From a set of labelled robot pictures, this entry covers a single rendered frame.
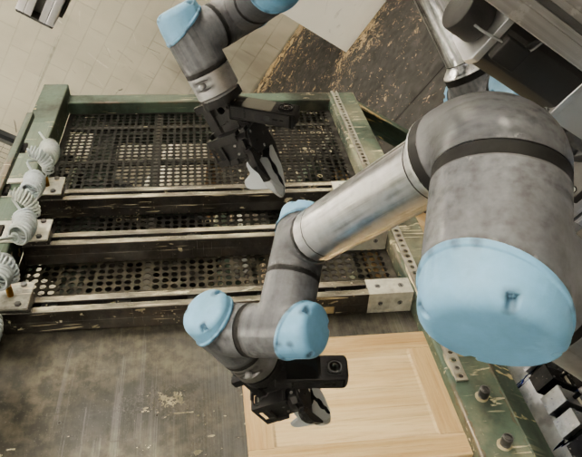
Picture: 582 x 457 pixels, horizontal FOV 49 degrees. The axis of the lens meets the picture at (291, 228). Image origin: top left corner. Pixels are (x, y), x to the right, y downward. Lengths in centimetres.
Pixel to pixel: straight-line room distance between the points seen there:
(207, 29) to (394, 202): 51
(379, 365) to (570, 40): 104
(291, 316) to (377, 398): 78
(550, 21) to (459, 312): 39
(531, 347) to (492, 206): 11
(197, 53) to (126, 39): 594
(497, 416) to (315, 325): 81
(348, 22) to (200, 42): 425
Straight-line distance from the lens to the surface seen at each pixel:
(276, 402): 101
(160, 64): 706
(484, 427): 153
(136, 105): 277
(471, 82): 132
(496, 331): 50
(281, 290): 83
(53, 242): 194
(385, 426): 151
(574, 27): 81
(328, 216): 76
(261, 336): 83
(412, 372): 163
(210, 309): 86
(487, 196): 50
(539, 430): 161
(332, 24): 526
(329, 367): 99
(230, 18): 107
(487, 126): 53
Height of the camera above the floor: 197
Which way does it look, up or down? 24 degrees down
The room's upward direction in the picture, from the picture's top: 66 degrees counter-clockwise
